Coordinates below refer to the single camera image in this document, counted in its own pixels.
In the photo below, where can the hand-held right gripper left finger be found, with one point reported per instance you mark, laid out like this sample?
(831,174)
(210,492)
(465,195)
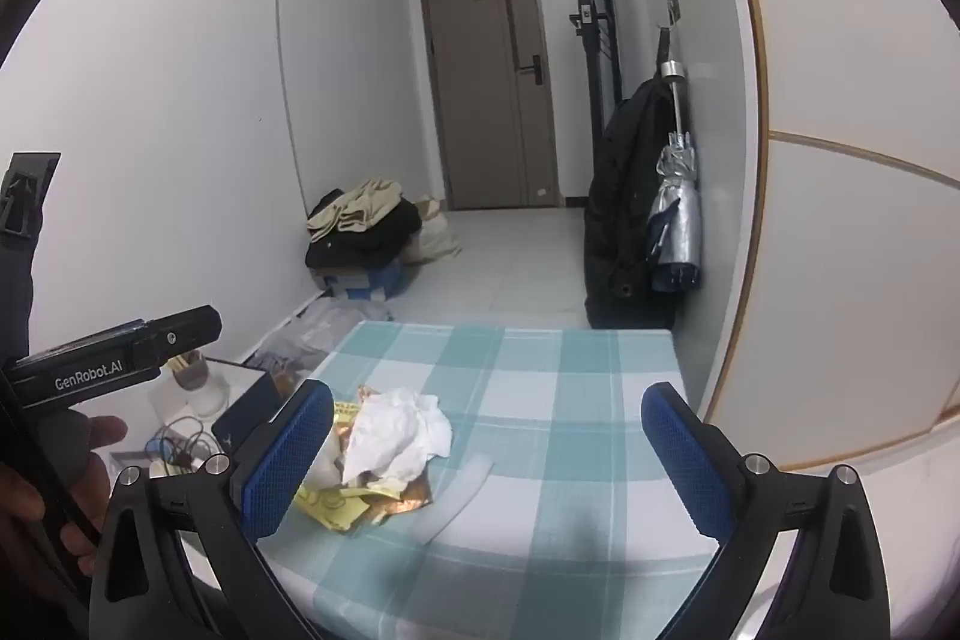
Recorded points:
(289,460)

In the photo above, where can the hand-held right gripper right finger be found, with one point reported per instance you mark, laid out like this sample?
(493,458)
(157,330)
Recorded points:
(686,460)

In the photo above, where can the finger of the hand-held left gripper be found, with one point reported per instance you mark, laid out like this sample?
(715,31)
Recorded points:
(22,190)

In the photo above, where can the yellow wrapper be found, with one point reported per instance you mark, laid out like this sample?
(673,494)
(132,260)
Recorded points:
(330,506)

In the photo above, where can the white tissue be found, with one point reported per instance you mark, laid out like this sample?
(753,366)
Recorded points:
(397,434)

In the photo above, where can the copper foil wrapper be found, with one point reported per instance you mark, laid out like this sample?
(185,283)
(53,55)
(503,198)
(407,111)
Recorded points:
(411,501)

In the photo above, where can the white foam strip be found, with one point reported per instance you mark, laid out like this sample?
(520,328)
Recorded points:
(457,494)

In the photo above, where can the person's left hand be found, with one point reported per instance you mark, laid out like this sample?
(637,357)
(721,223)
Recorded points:
(97,486)

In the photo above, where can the dark blue box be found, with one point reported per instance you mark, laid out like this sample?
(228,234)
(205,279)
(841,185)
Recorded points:
(247,411)

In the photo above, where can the white jar with sticks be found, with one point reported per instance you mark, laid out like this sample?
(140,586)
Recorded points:
(202,392)

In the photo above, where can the teal plaid cloth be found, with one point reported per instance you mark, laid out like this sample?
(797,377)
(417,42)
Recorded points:
(570,400)

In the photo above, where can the blue cardboard box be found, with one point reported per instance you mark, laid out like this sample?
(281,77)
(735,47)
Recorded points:
(367,284)

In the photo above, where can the black clothes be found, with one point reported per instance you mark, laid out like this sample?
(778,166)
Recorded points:
(375,239)

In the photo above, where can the silver folded umbrella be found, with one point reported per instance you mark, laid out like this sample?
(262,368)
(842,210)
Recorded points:
(675,220)

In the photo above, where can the black hanging backpack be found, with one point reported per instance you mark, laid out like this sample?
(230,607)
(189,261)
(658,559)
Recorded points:
(622,212)

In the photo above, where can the beige clothes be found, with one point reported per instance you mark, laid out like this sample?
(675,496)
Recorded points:
(360,205)

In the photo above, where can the beige tote bag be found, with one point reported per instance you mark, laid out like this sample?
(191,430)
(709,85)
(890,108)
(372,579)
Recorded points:
(435,235)

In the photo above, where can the white wardrobe with wooden trim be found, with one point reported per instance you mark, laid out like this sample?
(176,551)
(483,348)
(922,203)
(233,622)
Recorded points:
(847,235)

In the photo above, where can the grey-brown room door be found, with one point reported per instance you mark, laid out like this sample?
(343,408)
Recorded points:
(480,85)

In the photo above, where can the black gate latch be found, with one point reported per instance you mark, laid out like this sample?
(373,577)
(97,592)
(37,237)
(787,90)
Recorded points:
(586,16)

